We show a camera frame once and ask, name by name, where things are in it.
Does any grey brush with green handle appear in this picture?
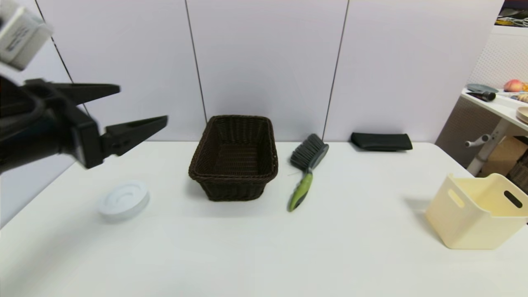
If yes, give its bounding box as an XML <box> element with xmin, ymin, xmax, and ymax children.
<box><xmin>288</xmin><ymin>133</ymin><xmax>330</xmax><ymax>212</ymax></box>

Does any white round lid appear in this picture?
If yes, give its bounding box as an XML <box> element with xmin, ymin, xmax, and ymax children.
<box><xmin>97</xmin><ymin>180</ymin><xmax>150</xmax><ymax>222</ymax></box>

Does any dark brown wicker basket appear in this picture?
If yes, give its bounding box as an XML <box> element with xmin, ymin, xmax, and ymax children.
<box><xmin>189</xmin><ymin>115</ymin><xmax>279</xmax><ymax>202</ymax></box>

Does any black folded pouch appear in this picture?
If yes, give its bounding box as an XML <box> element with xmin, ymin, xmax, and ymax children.
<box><xmin>350</xmin><ymin>132</ymin><xmax>413</xmax><ymax>152</ymax></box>

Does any grey plate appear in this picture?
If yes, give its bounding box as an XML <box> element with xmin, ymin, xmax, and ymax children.
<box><xmin>467</xmin><ymin>84</ymin><xmax>499</xmax><ymax>94</ymax></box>

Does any cream plastic storage bin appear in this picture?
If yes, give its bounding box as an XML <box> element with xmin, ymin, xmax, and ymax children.
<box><xmin>424</xmin><ymin>173</ymin><xmax>528</xmax><ymax>250</ymax></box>

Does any white side table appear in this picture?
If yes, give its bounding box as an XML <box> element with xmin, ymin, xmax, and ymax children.
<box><xmin>460</xmin><ymin>89</ymin><xmax>528</xmax><ymax>178</ymax></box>

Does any white perforated partition panel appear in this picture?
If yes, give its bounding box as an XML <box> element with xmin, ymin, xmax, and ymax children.
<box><xmin>435</xmin><ymin>27</ymin><xmax>528</xmax><ymax>165</ymax></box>

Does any woven basket under side table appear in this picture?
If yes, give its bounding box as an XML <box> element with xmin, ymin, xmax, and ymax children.
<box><xmin>507</xmin><ymin>151</ymin><xmax>528</xmax><ymax>194</ymax></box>

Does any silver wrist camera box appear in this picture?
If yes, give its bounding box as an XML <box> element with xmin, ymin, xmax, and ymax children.
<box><xmin>0</xmin><ymin>0</ymin><xmax>54</xmax><ymax>71</ymax></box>

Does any white cable bundle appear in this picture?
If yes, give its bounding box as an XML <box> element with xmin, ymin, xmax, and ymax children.
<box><xmin>497</xmin><ymin>16</ymin><xmax>528</xmax><ymax>28</ymax></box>

